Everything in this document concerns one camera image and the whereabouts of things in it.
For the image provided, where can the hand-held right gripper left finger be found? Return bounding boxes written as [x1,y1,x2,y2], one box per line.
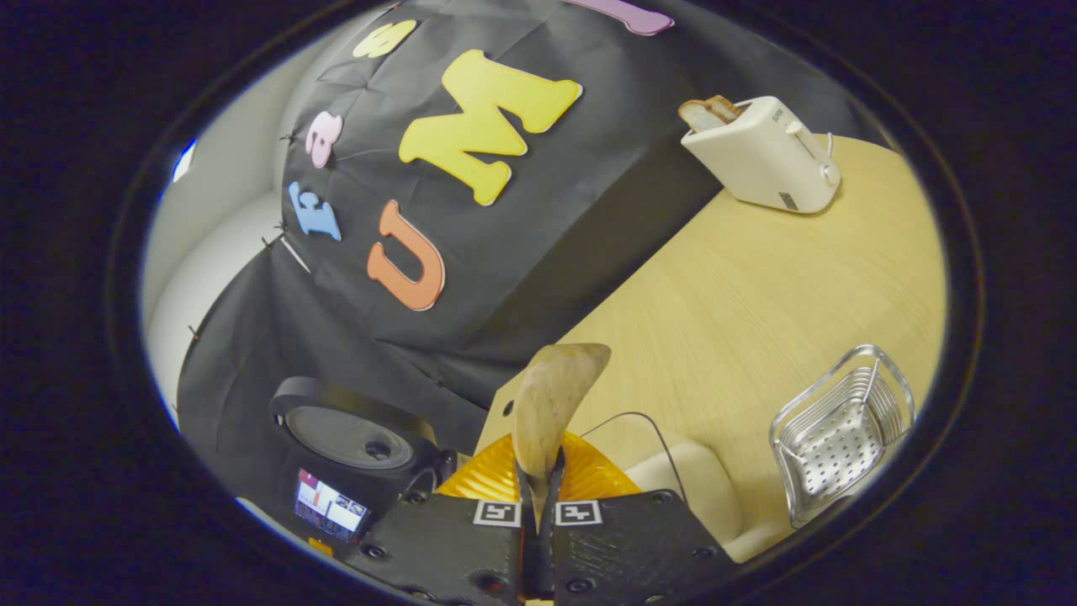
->
[349,433,539,606]

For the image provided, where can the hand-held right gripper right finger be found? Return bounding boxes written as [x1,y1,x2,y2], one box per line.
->
[540,433,741,606]

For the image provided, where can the silver black rice cooker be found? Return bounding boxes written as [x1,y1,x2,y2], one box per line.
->
[269,376,459,514]

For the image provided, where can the wooden spoon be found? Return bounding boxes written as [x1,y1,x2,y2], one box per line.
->
[512,343,613,506]

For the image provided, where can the metal wire chopstick holder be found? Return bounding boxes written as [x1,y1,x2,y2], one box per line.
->
[770,343,916,529]

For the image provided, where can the computer monitor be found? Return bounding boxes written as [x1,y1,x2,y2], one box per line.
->
[294,470,369,541]

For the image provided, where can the white toaster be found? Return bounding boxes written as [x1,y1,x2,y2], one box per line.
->
[680,95,842,214]

